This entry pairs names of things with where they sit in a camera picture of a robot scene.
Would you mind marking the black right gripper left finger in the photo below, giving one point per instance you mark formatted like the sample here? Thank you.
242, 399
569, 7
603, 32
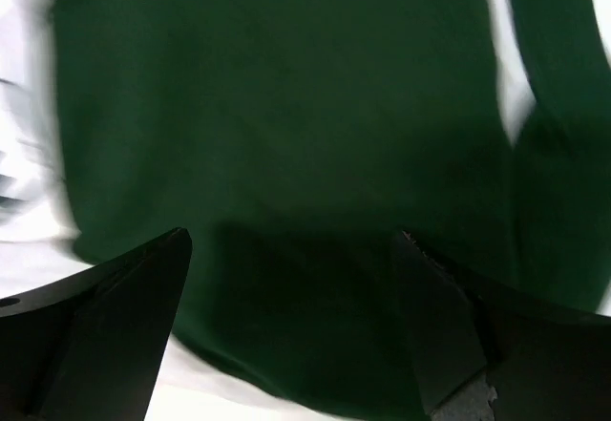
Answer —
89, 347

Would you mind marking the white and green t-shirt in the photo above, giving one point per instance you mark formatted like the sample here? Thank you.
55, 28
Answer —
293, 139

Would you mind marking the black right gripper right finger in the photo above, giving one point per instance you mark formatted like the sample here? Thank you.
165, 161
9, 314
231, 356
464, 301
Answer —
481, 350

